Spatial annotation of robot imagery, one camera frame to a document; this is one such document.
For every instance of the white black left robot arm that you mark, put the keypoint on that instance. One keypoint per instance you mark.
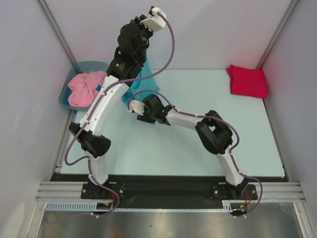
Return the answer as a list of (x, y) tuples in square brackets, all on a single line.
[(129, 58)]

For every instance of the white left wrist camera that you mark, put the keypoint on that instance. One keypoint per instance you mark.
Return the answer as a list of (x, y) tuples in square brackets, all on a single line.
[(155, 22)]

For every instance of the aluminium front rail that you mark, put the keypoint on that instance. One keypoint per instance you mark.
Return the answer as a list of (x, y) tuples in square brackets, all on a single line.
[(71, 191)]

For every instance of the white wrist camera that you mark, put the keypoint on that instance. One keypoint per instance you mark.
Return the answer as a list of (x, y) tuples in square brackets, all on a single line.
[(155, 22), (136, 107)]

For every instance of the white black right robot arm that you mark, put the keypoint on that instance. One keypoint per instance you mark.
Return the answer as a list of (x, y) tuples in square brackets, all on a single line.
[(213, 132)]

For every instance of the pink t-shirt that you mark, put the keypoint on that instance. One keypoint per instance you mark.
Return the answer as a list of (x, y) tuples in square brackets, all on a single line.
[(83, 88)]

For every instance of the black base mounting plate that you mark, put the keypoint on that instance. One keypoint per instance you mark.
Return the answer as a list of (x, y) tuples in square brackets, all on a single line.
[(161, 185)]

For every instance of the grey-blue plastic basket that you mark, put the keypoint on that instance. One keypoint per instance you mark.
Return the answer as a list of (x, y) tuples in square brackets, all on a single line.
[(80, 67)]

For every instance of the right aluminium corner post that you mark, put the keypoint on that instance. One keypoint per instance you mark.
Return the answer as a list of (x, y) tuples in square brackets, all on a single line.
[(278, 32)]

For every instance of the folded red t-shirt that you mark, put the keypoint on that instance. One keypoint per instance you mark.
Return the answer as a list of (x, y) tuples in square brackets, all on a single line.
[(247, 82)]

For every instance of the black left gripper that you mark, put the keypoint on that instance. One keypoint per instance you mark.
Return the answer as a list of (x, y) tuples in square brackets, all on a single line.
[(137, 20)]

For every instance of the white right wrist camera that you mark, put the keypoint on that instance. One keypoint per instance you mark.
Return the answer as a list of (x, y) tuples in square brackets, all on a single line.
[(136, 107)]

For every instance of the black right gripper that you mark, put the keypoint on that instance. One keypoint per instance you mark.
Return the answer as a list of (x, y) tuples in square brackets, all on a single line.
[(144, 118)]

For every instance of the teal t-shirt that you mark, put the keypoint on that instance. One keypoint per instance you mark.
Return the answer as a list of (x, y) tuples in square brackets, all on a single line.
[(137, 86)]

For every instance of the aluminium corner post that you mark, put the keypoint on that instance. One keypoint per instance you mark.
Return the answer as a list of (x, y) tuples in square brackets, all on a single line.
[(50, 18), (278, 32)]

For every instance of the left aluminium corner post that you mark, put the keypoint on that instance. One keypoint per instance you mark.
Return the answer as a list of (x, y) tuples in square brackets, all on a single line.
[(50, 18)]

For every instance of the white slotted cable duct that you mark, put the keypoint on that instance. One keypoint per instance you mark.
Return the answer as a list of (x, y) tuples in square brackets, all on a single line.
[(101, 207)]

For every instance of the blue t-shirt in basket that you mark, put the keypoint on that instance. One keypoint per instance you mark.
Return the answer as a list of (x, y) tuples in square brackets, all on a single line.
[(98, 88)]

